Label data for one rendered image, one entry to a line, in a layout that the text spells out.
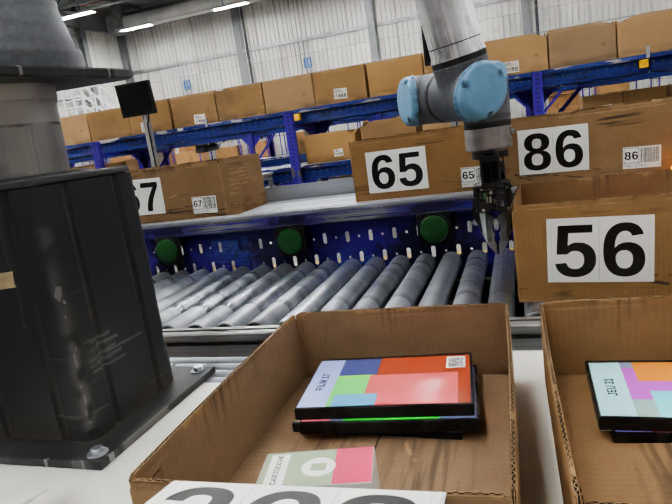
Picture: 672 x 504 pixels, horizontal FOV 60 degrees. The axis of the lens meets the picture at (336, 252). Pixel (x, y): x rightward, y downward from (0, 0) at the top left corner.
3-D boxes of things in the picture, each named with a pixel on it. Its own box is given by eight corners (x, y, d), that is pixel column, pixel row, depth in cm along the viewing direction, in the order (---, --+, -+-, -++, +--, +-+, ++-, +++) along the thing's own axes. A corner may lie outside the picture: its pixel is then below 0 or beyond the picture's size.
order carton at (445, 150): (355, 205, 158) (346, 142, 154) (379, 191, 185) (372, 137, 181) (506, 190, 145) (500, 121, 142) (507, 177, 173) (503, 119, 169)
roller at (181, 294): (103, 352, 122) (97, 329, 121) (220, 282, 170) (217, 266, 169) (122, 351, 120) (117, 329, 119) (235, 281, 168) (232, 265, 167)
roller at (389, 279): (343, 316, 104) (367, 330, 103) (398, 249, 152) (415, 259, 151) (331, 338, 105) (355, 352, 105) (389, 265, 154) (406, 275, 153)
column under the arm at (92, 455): (101, 471, 64) (29, 175, 58) (-67, 460, 73) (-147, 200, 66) (216, 372, 88) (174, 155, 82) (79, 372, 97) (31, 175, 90)
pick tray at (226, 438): (147, 596, 45) (119, 481, 43) (303, 380, 81) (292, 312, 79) (532, 638, 37) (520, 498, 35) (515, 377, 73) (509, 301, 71)
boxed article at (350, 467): (379, 531, 48) (372, 482, 47) (261, 537, 49) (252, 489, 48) (380, 490, 53) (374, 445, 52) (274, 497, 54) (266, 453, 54)
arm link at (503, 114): (445, 68, 114) (489, 63, 117) (451, 132, 117) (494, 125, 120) (471, 60, 105) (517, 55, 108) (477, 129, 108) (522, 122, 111)
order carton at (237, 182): (116, 229, 182) (104, 175, 179) (168, 213, 209) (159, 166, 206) (228, 218, 170) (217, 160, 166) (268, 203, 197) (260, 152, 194)
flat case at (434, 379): (475, 417, 58) (473, 403, 58) (295, 421, 63) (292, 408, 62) (472, 362, 71) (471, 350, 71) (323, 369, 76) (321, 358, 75)
